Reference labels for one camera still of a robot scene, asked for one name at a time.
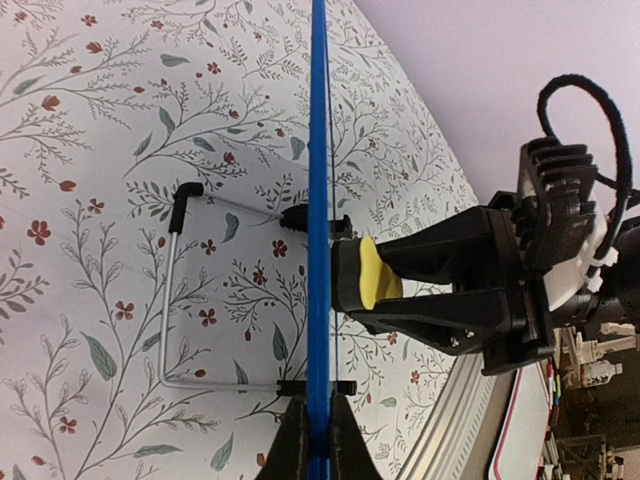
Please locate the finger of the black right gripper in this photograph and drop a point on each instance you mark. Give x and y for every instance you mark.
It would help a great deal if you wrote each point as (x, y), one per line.
(460, 250)
(454, 323)

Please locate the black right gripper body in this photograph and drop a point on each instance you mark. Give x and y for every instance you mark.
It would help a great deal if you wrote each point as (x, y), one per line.
(517, 331)

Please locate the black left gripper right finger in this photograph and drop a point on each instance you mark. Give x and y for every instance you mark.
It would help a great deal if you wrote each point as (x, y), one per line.
(348, 453)

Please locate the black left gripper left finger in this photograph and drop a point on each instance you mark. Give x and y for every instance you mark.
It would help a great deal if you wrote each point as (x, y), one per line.
(288, 456)

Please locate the blue framed whiteboard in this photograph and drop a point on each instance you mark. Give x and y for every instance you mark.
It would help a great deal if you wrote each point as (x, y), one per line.
(318, 342)

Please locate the yellow whiteboard eraser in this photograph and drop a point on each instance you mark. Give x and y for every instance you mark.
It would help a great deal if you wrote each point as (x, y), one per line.
(360, 279)

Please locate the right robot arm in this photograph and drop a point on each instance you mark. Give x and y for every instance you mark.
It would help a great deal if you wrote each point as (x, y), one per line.
(619, 295)

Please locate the black whiteboard foot clip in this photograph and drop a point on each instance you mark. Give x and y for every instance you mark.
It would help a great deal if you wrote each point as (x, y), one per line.
(298, 218)
(291, 388)

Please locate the pink edged background board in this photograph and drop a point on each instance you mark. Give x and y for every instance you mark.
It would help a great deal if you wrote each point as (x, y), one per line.
(522, 431)

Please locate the floral tablecloth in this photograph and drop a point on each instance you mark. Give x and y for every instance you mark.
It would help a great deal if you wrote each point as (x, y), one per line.
(150, 299)

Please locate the aluminium front rail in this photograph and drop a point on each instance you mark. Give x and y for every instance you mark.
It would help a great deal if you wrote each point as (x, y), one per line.
(445, 444)

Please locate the metal wire whiteboard stand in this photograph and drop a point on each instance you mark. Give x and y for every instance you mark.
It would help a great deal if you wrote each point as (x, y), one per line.
(233, 311)

